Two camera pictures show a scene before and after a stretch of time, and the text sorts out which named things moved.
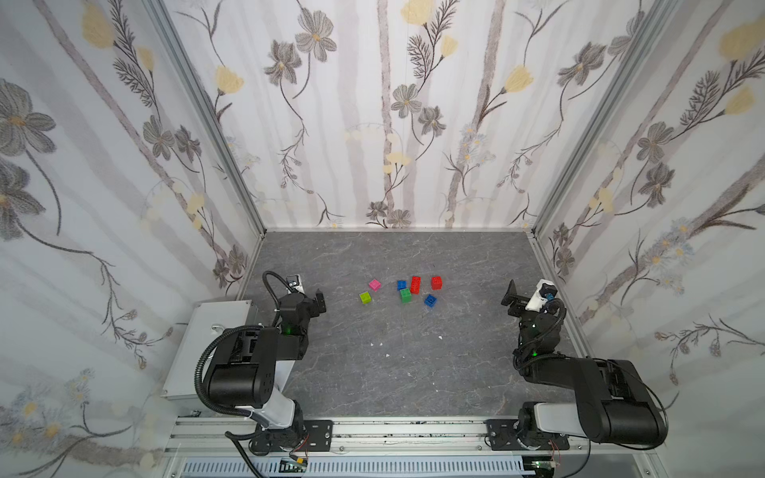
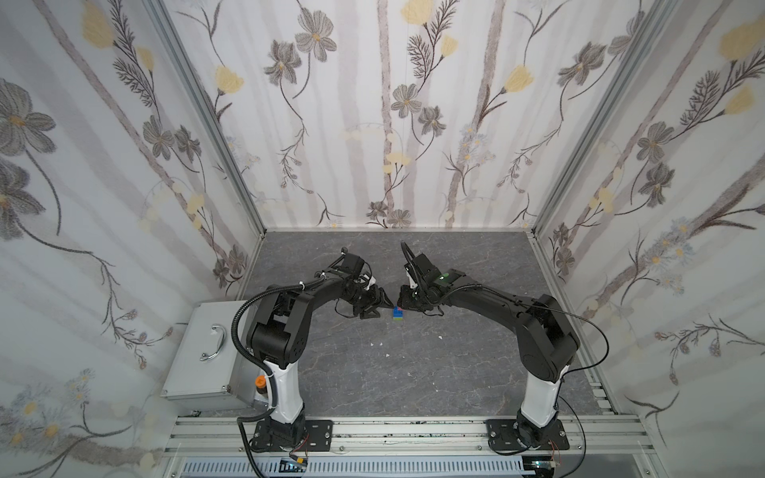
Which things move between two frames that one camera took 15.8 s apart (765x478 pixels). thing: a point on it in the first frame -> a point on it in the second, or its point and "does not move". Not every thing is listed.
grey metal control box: [205, 323] does not move
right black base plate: [502, 436] does not move
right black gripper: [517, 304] -> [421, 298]
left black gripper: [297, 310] -> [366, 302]
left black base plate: [319, 438] does not move
